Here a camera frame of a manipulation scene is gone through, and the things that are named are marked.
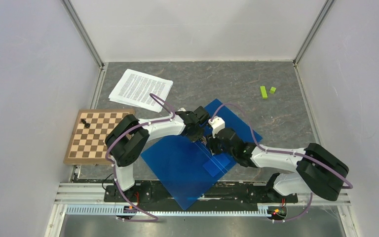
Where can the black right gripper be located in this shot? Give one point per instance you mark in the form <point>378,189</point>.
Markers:
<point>211,144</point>

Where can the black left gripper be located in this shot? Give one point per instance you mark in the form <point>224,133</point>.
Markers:
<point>198,136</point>

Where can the metal folder clip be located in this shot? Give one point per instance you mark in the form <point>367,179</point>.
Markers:
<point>204,141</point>

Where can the blue plastic folder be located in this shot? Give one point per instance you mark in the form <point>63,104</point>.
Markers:
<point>186,169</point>

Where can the white printed paper stack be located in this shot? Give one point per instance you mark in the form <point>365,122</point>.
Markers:
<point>134,89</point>

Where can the wooden chessboard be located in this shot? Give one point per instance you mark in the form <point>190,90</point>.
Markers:
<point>87,145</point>

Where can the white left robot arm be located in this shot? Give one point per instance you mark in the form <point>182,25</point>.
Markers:
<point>127,140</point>

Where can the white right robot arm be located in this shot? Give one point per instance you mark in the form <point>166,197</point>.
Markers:
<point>309,170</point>

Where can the long green block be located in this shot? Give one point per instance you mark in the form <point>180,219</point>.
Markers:
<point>263,92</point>

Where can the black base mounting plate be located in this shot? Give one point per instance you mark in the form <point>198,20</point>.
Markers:
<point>151,195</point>

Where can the small green cube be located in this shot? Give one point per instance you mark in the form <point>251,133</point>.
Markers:
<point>272,90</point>

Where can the black chess piece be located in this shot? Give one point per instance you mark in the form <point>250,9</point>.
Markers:
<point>85,123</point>

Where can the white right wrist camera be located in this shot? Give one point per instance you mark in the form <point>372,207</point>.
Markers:
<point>217,124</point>

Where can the white slotted cable duct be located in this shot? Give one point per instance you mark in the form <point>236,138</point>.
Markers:
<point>121,210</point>

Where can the aluminium frame rails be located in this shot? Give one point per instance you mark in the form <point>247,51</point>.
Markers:
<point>86,199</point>

